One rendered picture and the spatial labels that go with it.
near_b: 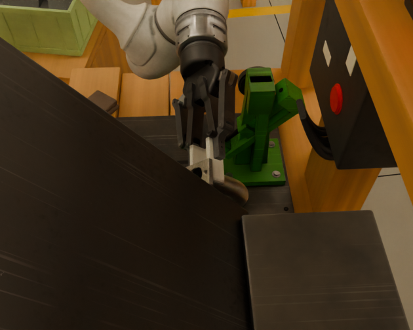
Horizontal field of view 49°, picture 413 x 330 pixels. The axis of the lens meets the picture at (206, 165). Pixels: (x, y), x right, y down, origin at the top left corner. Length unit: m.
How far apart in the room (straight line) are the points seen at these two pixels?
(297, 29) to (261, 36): 1.77
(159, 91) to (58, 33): 0.43
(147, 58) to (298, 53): 0.46
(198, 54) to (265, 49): 2.13
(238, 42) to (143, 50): 2.01
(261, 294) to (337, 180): 0.40
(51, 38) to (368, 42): 1.29
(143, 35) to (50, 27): 0.69
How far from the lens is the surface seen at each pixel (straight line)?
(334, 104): 0.52
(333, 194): 0.95
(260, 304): 0.56
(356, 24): 0.43
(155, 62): 0.92
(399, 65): 0.37
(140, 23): 0.90
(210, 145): 0.67
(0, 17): 1.61
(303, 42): 1.21
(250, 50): 2.84
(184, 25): 0.78
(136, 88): 1.30
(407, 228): 2.20
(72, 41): 1.56
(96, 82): 1.31
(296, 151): 1.15
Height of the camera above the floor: 1.76
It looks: 53 degrees down
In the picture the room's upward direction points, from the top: straight up
